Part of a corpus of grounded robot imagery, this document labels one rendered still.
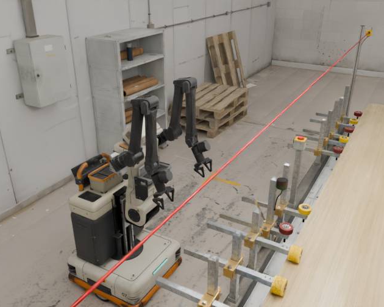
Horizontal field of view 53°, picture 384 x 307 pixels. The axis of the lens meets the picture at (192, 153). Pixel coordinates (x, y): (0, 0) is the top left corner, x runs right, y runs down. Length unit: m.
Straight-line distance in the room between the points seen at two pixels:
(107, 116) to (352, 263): 3.27
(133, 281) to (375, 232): 1.58
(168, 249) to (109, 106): 2.07
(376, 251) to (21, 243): 2.91
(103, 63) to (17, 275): 2.29
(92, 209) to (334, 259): 1.52
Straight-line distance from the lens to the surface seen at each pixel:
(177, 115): 2.52
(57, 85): 4.02
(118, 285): 2.89
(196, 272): 3.31
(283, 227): 2.31
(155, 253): 3.06
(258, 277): 1.89
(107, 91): 4.52
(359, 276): 2.12
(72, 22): 4.44
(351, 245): 2.29
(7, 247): 3.90
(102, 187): 2.78
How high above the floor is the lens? 2.24
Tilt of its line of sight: 26 degrees down
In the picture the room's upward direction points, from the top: straight up
